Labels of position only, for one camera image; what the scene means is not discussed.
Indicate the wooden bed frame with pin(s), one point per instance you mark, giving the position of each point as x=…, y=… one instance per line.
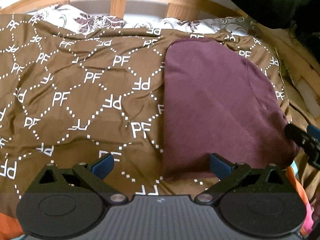
x=304, y=74

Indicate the brown PF patterned blanket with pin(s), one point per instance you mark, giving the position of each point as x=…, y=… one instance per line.
x=69, y=98

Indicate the white floral bed sheet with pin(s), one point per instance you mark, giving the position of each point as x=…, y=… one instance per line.
x=69, y=17

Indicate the colourful striped blanket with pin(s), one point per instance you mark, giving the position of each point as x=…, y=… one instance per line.
x=77, y=204

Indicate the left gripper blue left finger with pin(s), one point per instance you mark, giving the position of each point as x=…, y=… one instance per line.
x=103, y=166

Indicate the black jacket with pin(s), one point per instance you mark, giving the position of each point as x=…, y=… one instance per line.
x=283, y=14

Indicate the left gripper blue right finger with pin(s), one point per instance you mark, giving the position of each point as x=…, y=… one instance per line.
x=220, y=166

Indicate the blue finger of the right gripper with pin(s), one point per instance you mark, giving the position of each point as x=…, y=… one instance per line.
x=313, y=131
x=302, y=139

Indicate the maroon long sleeve shirt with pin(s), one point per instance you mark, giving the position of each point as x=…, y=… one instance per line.
x=216, y=101

